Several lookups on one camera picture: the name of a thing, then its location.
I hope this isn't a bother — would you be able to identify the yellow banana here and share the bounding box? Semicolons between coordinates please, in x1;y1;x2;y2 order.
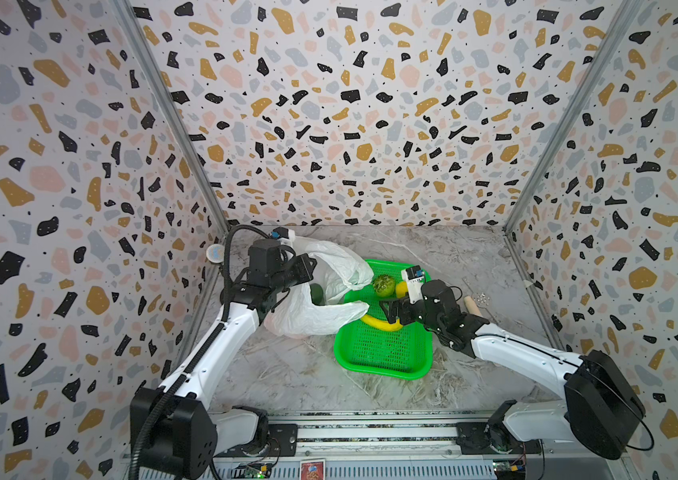
361;315;403;332

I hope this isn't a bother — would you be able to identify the yellow lemon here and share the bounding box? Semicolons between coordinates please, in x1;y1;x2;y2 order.
395;281;409;299

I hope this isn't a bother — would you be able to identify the bumpy green custard apple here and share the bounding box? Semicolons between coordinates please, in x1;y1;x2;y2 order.
372;274;397;298

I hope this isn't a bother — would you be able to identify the white plastic bag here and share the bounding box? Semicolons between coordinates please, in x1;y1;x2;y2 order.
263;230;374;338

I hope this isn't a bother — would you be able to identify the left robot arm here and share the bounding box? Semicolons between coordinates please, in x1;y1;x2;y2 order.
127;236;318;479

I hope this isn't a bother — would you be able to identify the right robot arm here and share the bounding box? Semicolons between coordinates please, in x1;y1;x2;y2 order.
380;280;645;460

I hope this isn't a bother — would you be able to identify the green plastic basket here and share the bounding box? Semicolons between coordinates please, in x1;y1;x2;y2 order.
334;259;433;381

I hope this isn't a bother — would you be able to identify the round white desk lamp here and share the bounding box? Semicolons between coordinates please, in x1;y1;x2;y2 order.
206;243;226;265

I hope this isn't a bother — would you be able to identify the red card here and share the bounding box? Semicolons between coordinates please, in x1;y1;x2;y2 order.
299;459;326;480

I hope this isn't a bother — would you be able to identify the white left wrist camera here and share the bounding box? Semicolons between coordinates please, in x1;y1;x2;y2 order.
270;226;298;246

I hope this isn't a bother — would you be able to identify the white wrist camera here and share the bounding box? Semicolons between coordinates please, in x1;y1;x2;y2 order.
270;226;298;246
401;265;426;303

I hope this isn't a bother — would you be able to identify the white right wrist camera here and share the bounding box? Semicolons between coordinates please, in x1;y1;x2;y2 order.
401;265;426;303

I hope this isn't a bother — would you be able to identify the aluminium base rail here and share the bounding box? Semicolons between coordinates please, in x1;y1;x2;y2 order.
119;410;634;480

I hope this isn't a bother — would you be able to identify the black corrugated cable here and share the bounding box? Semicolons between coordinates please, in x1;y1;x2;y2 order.
128;224;271;480

